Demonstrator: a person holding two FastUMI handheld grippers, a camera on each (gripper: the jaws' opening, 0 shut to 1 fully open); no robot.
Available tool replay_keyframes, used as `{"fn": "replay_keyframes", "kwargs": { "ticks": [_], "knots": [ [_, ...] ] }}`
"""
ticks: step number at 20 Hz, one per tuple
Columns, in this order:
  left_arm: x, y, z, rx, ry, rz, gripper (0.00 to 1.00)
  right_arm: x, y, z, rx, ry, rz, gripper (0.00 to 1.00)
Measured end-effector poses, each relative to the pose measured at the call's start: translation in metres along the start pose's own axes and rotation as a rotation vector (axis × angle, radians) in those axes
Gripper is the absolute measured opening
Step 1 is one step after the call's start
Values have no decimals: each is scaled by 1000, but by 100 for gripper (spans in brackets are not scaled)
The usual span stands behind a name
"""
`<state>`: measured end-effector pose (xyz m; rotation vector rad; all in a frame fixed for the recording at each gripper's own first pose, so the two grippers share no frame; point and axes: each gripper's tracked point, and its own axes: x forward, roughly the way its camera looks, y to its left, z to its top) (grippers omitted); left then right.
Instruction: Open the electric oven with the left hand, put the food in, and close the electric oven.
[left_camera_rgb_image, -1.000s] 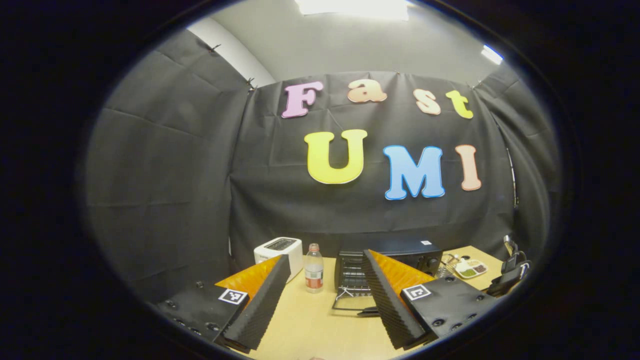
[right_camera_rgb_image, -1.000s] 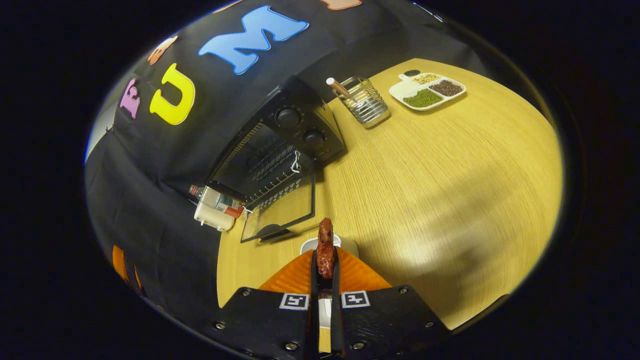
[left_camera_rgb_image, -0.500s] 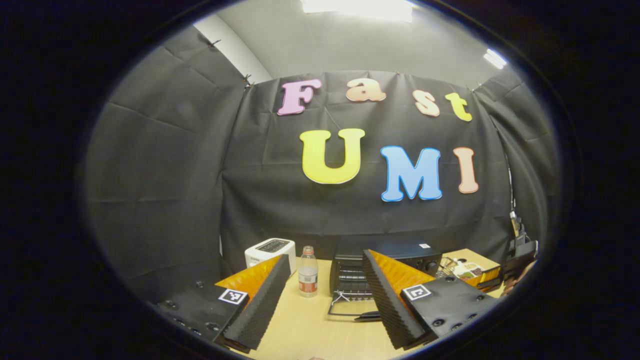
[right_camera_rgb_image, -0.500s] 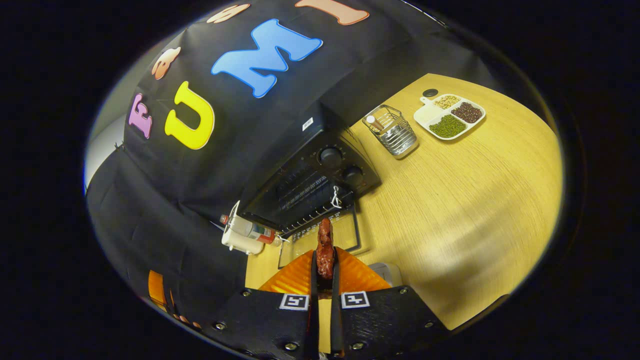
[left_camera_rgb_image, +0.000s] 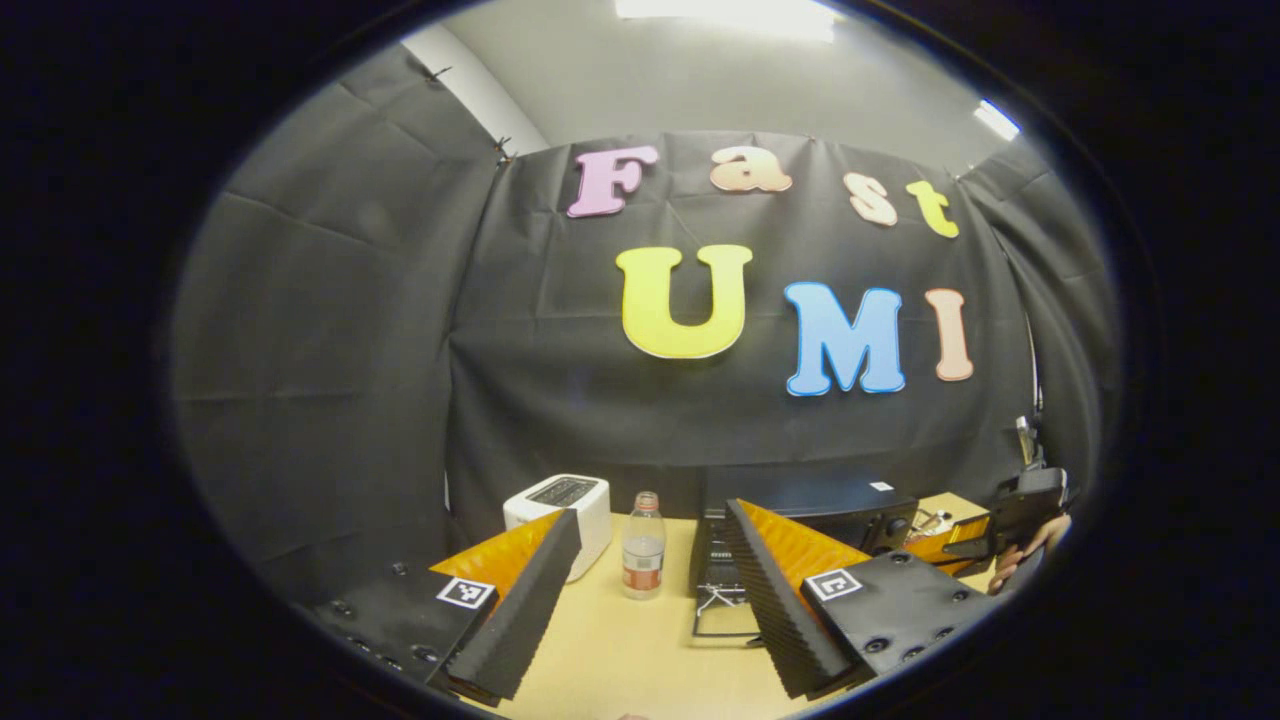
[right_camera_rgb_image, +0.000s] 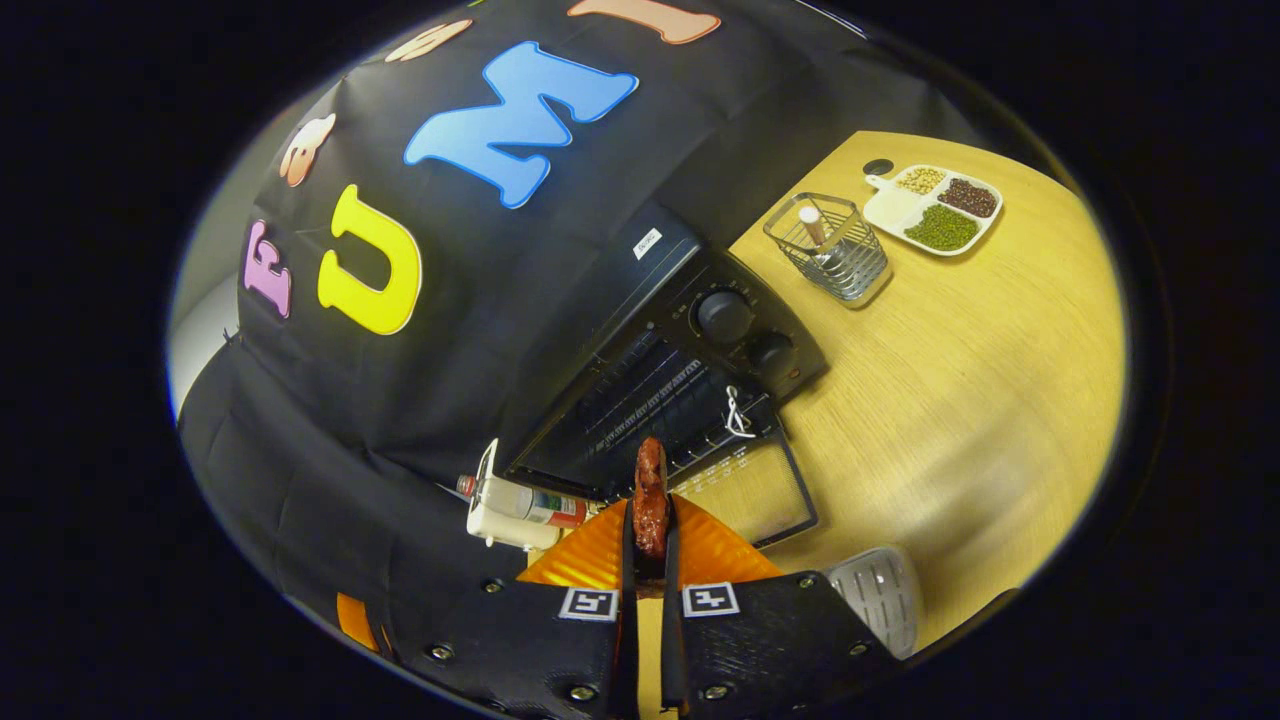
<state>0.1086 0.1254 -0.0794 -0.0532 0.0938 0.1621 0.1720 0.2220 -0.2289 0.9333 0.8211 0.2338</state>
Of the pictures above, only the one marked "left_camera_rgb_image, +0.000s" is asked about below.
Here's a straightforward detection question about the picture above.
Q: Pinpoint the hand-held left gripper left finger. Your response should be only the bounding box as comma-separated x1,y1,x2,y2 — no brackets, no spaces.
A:
295,508,583,701

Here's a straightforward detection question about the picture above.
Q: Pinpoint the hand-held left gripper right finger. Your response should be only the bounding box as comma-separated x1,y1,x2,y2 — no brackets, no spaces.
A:
725,498,1001,701

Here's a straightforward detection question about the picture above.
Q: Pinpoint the black electric oven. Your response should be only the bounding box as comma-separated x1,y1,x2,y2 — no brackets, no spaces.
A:
688,465,919,641

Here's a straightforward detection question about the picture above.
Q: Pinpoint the white toaster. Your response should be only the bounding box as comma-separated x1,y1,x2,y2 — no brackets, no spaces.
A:
503,474,613,584

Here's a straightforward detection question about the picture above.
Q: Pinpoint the clear plastic bottle red label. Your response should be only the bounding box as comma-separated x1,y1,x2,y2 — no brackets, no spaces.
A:
621,491,667,601

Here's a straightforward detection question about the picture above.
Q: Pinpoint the black backdrop cloth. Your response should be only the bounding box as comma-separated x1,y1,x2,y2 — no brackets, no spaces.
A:
170,45,1121,601

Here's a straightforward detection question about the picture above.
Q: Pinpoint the small ceiling light panel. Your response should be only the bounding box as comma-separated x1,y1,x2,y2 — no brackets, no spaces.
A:
973,98,1023,143

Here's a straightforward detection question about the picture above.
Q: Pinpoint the large ceiling light panel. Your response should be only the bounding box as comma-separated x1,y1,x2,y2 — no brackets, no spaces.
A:
615,0,839,43

